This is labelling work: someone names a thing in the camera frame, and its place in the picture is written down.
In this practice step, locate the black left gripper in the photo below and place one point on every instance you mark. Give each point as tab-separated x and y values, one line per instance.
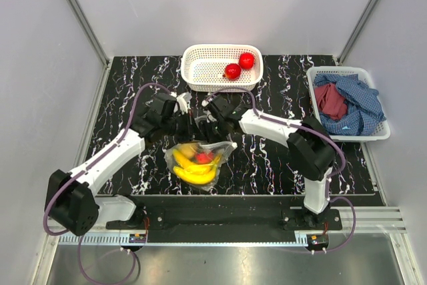
193	131

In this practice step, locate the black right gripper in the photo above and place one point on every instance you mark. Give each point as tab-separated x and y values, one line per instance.
205	129

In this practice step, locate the small red fake fruit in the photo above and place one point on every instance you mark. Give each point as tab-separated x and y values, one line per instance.
204	157

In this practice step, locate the polka dot zip top bag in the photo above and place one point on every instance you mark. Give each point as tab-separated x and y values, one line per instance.
222	148

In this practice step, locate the yellow fake banana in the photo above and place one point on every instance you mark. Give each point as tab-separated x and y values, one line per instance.
193	173

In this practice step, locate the red fake tomato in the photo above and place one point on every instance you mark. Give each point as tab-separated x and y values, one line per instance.
232	71

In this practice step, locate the red fake apple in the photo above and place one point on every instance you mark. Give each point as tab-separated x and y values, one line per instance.
246	61

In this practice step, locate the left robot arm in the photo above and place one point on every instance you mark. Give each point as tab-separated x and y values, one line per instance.
72	199

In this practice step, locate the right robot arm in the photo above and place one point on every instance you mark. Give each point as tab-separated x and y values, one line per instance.
309	147

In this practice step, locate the dark red cloth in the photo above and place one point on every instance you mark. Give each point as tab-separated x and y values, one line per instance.
330	102

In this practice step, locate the blue checkered cloth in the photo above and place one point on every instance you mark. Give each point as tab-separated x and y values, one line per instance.
364	109

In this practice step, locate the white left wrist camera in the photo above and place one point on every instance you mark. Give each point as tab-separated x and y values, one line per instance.
182	102

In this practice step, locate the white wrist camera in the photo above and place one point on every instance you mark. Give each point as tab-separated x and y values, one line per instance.
208	114
182	102

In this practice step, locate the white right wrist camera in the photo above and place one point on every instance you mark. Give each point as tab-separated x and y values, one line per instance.
208	114

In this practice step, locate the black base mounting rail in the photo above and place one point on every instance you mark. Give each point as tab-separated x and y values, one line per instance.
234	222

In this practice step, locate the left aluminium frame post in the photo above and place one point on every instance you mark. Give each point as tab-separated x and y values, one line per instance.
88	31

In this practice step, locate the aluminium frame post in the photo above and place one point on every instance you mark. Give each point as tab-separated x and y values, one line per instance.
88	31
358	29

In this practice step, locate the right aluminium frame post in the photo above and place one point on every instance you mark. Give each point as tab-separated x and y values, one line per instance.
358	29

